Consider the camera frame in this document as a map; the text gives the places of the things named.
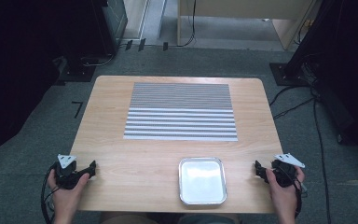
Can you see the grey striped placemat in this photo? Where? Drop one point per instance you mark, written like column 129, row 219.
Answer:
column 180, row 112

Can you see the person's left hand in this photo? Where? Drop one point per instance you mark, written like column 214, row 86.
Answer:
column 66, row 197

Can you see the black stand base plate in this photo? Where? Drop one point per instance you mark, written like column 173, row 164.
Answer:
column 287, row 79

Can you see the black stand base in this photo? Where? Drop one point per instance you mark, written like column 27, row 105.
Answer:
column 77, row 73

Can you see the silver metal tray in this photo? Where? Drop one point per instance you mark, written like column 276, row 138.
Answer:
column 202, row 182

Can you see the person's right hand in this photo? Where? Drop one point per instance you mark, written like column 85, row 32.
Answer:
column 282, row 196

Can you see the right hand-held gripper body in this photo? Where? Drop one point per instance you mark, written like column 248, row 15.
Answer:
column 284, row 175

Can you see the dark grey cabinet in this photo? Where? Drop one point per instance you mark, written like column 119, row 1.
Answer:
column 115, row 21

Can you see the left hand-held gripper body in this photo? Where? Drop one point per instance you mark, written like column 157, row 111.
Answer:
column 66, row 174

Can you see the light wooden cabinet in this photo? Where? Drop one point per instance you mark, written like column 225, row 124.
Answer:
column 245, row 7

